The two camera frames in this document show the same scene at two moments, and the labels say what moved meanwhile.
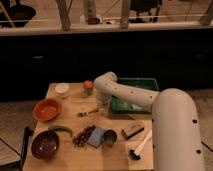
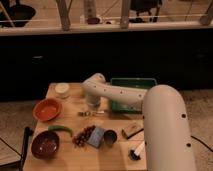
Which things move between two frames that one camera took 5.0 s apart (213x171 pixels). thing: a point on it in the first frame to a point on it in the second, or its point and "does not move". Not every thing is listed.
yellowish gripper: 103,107 to 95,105
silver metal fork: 83,114 does not move
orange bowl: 47,110 does not move
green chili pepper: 61,128 does not move
